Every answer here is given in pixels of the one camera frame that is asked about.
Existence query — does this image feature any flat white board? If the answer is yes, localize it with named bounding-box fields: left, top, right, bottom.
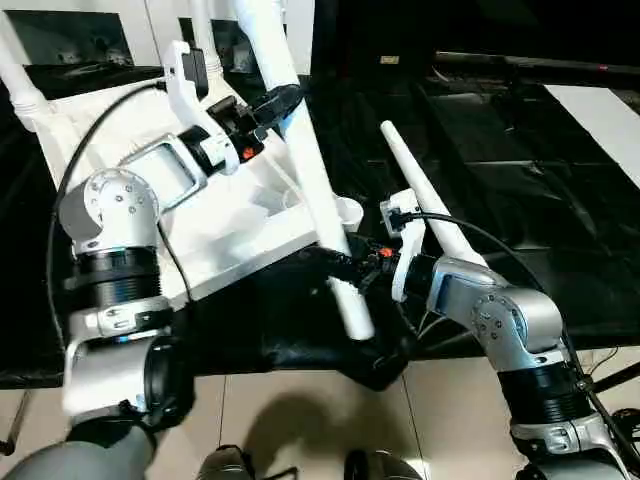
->
left=544, top=83, right=640, bottom=187

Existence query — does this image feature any black right robot foot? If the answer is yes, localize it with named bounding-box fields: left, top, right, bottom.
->
left=344, top=449, right=427, bottom=480

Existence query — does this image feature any white sideboard cabinet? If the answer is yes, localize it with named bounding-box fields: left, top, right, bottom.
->
left=0, top=0, right=317, bottom=77

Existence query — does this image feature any black work mat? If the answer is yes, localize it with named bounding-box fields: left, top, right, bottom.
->
left=0, top=62, right=640, bottom=394

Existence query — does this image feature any white plastic table top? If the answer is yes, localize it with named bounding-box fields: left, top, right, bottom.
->
left=29, top=74, right=365, bottom=310

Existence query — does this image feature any grey metal bench leg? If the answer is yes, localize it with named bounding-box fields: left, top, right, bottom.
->
left=0, top=389, right=32, bottom=457

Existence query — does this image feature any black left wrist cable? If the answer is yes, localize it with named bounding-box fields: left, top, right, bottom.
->
left=47, top=77, right=195, bottom=352

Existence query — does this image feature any white plastic table leg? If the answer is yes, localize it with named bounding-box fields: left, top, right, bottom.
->
left=234, top=0, right=376, bottom=342
left=380, top=119, right=487, bottom=267
left=192, top=0, right=225, bottom=77
left=0, top=9, right=52, bottom=132

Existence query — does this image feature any black tripod stand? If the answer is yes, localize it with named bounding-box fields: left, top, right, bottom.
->
left=594, top=357, right=640, bottom=395

